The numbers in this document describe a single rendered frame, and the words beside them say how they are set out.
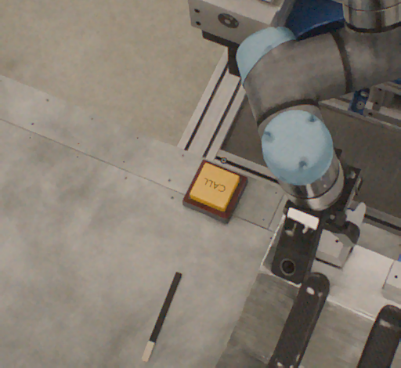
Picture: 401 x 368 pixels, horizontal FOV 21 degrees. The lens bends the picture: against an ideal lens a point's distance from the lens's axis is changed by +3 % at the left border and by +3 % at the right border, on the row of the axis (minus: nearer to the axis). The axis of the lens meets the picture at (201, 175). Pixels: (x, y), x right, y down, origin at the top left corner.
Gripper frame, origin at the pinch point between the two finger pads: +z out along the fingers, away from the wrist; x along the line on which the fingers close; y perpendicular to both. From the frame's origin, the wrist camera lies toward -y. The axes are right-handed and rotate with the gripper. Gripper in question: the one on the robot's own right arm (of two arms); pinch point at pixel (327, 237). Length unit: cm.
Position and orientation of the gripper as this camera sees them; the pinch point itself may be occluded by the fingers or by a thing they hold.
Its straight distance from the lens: 150.7
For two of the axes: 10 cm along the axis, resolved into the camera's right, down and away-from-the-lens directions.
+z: 2.4, 3.1, 9.2
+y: 4.0, -9.0, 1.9
